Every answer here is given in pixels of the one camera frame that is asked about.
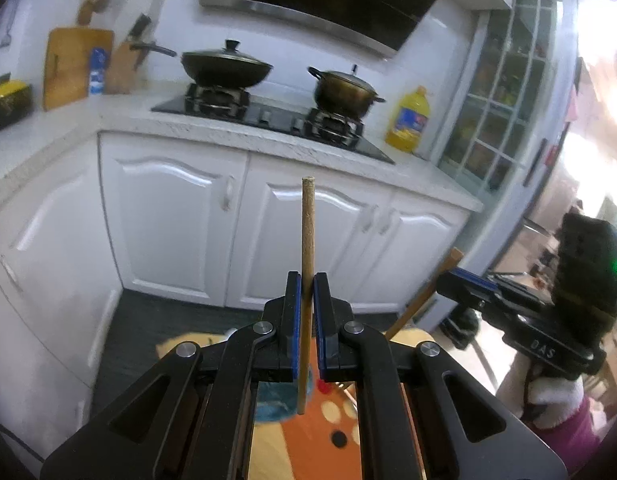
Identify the metal stock pot with lid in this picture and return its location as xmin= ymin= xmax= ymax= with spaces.
xmin=307 ymin=64 xmax=387 ymax=117

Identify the wooden chopstick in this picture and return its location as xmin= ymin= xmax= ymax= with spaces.
xmin=385 ymin=247 xmax=464 ymax=341
xmin=297 ymin=176 xmax=315 ymax=415

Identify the white kitchen countertop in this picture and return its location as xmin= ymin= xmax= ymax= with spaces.
xmin=0 ymin=87 xmax=484 ymax=213

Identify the yellow cooking oil bottle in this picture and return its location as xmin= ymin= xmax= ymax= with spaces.
xmin=385 ymin=86 xmax=432 ymax=155

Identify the white cabinet door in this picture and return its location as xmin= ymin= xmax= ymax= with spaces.
xmin=226 ymin=152 xmax=405 ymax=312
xmin=383 ymin=192 xmax=472 ymax=312
xmin=99 ymin=132 xmax=249 ymax=307
xmin=0 ymin=145 xmax=124 ymax=411

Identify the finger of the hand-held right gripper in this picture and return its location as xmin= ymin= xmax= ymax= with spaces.
xmin=435 ymin=267 xmax=520 ymax=314

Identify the glass paned door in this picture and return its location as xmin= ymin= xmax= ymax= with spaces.
xmin=439 ymin=0 xmax=579 ymax=202

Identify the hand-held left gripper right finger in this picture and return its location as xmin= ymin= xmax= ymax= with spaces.
xmin=313 ymin=271 xmax=569 ymax=480

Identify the black gas stove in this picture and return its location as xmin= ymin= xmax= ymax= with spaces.
xmin=151 ymin=82 xmax=395 ymax=165

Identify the blue white bottle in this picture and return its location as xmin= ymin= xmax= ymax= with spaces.
xmin=88 ymin=47 xmax=112 ymax=97

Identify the black and yellow pot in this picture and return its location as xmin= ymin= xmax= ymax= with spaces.
xmin=0 ymin=80 xmax=33 ymax=134

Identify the white cup with teal inside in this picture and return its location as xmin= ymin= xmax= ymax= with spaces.
xmin=253 ymin=365 xmax=322 ymax=423

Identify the black wok with lid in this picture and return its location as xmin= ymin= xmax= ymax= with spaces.
xmin=130 ymin=39 xmax=274 ymax=89

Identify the person's right forearm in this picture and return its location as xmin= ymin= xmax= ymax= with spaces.
xmin=499 ymin=362 xmax=612 ymax=461

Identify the wooden knife block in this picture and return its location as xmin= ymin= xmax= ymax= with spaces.
xmin=104 ymin=12 xmax=154 ymax=95

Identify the wooden cutting board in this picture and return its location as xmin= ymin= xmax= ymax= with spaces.
xmin=42 ymin=27 xmax=115 ymax=112

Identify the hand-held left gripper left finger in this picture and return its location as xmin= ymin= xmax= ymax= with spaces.
xmin=41 ymin=270 xmax=303 ymax=480

